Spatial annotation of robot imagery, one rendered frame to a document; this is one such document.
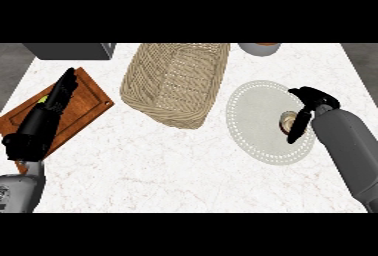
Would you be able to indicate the grey bowl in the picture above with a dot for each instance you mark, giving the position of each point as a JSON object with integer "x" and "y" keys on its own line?
{"x": 259, "y": 48}

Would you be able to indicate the round white placemat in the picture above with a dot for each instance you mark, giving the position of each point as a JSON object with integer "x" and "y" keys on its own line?
{"x": 259, "y": 116}

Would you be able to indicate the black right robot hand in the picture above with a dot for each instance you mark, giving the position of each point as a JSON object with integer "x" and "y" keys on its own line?
{"x": 310, "y": 98}

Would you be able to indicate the yellow-green fruit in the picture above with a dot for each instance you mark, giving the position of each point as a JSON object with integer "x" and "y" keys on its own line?
{"x": 43, "y": 99}

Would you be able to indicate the brown cupcake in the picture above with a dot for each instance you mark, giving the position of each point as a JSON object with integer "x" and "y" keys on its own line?
{"x": 288, "y": 121}

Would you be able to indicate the brown wooden cutting board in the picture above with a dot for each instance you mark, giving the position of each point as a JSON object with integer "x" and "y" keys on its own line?
{"x": 81, "y": 106}

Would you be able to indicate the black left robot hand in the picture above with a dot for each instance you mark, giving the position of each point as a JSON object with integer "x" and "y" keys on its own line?
{"x": 42, "y": 123}

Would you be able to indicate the tan wicker basket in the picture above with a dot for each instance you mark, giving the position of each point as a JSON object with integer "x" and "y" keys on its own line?
{"x": 174, "y": 83}

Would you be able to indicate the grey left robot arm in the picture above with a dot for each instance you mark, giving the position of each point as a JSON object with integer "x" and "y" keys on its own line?
{"x": 22, "y": 190}

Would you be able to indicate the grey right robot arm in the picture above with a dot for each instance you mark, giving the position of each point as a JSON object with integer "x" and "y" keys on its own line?
{"x": 349, "y": 146}

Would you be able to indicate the dark grey appliance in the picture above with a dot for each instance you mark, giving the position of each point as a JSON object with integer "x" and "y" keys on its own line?
{"x": 71, "y": 51}

